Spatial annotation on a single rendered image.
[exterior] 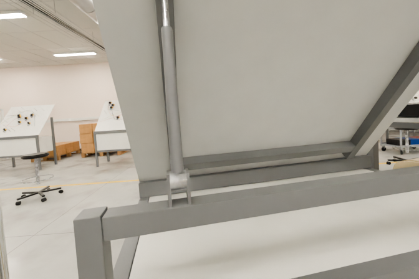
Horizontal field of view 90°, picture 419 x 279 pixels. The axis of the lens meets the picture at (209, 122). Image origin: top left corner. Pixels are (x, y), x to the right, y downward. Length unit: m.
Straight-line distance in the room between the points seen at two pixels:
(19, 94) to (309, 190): 10.53
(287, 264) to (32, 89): 10.18
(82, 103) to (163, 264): 8.86
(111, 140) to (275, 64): 5.17
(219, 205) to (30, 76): 10.25
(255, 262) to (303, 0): 0.67
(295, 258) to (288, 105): 0.50
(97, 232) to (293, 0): 0.67
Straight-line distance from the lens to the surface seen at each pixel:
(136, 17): 0.60
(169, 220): 0.38
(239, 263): 0.58
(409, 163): 1.45
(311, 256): 0.62
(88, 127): 7.49
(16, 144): 7.02
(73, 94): 9.49
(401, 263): 0.68
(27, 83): 10.52
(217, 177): 0.99
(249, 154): 0.93
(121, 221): 0.38
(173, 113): 0.37
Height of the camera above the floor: 1.15
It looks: 3 degrees down
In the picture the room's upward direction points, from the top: 4 degrees counter-clockwise
